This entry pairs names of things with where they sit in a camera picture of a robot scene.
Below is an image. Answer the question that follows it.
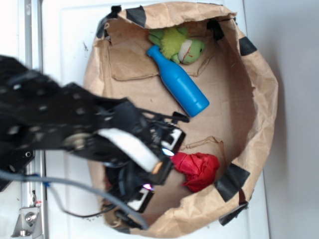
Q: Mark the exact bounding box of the grey cable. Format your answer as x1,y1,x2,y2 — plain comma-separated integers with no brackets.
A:
0,170,150,230

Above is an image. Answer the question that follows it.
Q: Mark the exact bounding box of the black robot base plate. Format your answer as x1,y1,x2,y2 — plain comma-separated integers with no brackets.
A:
0,151,34,173

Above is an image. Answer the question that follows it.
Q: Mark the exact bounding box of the thin black cable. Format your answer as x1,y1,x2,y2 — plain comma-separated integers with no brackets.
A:
47,184,118,219

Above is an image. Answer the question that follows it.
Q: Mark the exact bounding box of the crumpled red paper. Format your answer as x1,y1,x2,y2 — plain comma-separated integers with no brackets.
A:
170,152,220,192

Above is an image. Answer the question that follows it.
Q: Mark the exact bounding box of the metal corner bracket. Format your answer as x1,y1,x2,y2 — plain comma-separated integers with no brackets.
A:
10,207,43,239

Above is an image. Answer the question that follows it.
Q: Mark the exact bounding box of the white tray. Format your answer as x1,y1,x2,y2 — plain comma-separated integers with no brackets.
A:
42,0,270,239

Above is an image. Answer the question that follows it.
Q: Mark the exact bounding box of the green plush toy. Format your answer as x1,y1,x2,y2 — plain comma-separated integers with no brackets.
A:
148,27,205,65

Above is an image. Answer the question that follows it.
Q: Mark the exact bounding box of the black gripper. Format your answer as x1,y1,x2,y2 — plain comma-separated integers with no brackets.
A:
94,98,186,213

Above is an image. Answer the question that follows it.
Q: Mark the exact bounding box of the brown paper bag bin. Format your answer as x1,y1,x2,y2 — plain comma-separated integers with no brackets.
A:
84,1,278,238

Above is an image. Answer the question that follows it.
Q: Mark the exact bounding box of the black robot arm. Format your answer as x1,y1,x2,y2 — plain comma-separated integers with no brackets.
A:
0,56,189,213

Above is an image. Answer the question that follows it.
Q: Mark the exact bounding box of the aluminium frame rail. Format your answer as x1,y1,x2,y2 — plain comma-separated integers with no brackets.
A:
18,0,49,239

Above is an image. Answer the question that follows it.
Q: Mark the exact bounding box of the blue plastic bottle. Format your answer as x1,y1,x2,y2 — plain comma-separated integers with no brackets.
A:
147,45,209,117

